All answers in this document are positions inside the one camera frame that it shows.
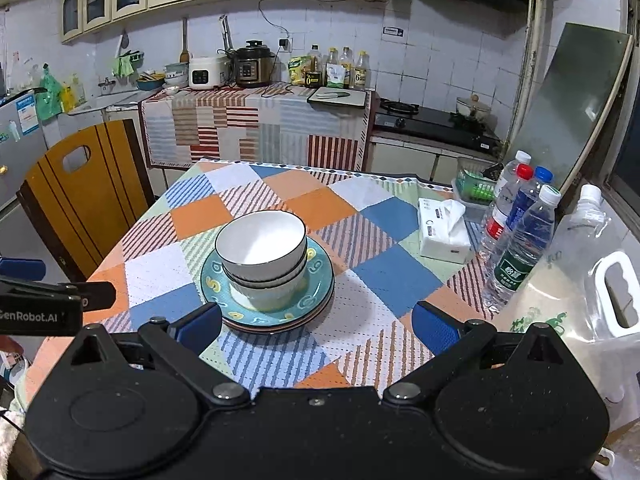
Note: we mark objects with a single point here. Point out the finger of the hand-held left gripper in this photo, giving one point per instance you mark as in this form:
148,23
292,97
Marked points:
22,269
95,295

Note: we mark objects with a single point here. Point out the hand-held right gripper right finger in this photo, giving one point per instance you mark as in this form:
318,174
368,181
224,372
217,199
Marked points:
435,330

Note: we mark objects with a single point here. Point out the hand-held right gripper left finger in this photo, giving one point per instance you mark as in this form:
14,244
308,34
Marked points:
197,325

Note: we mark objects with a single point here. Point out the white bowl dark rim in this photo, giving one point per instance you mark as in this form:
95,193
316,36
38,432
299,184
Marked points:
265,301
260,245
265,283

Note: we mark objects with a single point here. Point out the teal fried egg plate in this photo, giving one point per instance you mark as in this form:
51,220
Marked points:
317,280

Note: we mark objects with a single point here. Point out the stack of counter bowls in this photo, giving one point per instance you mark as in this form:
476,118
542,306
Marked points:
176,75

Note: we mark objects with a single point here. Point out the patchwork striped tablecloth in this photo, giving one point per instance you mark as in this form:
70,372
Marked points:
380,270

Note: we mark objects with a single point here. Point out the wooden chair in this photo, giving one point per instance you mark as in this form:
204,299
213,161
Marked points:
75,200

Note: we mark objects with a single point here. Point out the white tissue pack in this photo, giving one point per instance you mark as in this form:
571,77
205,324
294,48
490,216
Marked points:
440,240

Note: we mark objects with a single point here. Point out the green label water bottle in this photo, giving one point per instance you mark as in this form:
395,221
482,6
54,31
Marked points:
515,265

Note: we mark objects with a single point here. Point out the red cap water bottle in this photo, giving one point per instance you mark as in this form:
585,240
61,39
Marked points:
495,230

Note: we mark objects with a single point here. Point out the grey refrigerator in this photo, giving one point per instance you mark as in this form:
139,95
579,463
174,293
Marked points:
20,150

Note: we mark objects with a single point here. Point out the white fleece cloth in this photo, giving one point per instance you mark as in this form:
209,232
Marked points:
9,445

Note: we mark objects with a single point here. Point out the green plastic basket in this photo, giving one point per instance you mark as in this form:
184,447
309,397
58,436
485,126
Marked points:
475,190

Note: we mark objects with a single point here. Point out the large clear water jug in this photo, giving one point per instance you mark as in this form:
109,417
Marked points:
575,260

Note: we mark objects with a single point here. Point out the blue cap water bottle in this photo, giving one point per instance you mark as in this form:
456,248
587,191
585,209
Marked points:
525,200

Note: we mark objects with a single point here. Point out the clear white cap water bottle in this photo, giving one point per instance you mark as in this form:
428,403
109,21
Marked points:
506,185

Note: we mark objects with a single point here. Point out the cream base cabinet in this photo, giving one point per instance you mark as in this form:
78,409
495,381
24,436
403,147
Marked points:
400,160

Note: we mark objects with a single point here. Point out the green plastic bag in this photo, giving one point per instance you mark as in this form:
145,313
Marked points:
49,95

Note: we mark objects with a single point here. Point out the yellow plastic bag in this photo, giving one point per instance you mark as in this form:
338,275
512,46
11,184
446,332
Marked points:
74,95

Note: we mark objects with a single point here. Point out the steel sink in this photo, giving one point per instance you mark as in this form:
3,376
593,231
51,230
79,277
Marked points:
110,102

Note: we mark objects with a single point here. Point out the patchwork counter cloth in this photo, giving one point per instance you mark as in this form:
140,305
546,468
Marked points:
225,125

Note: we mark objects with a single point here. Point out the black gas stove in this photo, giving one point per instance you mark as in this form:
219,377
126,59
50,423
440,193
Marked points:
430,121

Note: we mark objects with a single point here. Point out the blue basin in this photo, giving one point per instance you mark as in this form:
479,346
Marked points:
149,84

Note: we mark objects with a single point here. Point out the steel pot with lid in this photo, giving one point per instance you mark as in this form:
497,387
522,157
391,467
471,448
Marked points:
472,109

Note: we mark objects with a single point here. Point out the green dish cloth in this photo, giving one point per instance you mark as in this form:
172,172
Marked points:
125,66

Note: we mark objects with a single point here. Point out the white cutting board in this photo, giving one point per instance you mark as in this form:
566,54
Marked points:
340,102

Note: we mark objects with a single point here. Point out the white rice cooker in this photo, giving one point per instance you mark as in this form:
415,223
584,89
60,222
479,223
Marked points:
207,75

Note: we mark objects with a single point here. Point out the hanging slotted spoon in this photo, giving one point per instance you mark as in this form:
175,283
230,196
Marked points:
124,42

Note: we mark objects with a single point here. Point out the kitchen knife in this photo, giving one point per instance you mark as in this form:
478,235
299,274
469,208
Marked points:
332,94

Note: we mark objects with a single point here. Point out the wooden spatula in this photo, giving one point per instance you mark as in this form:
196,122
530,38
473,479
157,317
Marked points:
184,52

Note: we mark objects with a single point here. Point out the grey metal panel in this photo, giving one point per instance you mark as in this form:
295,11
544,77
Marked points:
575,110

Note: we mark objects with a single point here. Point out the black electric pressure cooker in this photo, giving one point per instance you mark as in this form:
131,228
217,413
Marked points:
254,67

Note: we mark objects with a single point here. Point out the yellow label oil bottle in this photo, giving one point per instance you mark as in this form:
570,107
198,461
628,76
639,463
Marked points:
361,75

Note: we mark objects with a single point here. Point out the white label oil bottle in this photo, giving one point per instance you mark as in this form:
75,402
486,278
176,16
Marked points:
346,72

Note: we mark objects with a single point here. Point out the yellow seasoning packet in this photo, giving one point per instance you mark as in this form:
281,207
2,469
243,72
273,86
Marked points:
298,71

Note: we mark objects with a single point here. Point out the green label oil bottle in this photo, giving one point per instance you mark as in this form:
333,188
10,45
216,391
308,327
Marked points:
333,72

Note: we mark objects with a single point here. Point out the dark sauce bottle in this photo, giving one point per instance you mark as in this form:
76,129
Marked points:
313,72

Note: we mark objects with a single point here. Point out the window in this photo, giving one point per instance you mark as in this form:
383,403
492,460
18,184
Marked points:
627,125

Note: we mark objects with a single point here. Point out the hanging metal utensil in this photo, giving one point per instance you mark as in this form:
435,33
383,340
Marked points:
226,35

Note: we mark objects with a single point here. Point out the vertical wall pipe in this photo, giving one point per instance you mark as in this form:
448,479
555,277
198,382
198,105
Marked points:
530,60

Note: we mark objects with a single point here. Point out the white wall socket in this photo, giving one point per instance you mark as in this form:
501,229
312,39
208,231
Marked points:
285,44

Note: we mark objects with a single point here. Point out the wall sticker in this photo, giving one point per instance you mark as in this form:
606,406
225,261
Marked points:
393,31

